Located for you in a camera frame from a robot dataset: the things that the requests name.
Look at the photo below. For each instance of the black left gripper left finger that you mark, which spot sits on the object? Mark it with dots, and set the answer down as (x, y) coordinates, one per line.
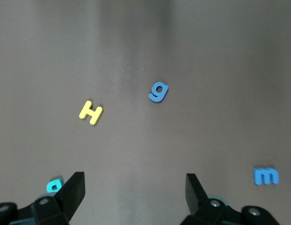
(65, 204)

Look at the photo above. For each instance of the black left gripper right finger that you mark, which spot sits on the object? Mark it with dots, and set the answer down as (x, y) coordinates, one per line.
(199, 206)

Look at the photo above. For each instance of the teal uppercase R letter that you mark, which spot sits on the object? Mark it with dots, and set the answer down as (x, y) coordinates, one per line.
(50, 187)

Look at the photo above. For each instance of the blue lowercase g letter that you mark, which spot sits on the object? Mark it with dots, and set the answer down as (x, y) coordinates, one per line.
(155, 98)

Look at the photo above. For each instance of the blue lowercase m letter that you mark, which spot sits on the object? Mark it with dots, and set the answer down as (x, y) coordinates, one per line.
(264, 171)

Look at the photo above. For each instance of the yellow uppercase H letter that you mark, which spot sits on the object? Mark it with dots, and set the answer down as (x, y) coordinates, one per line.
(91, 112)

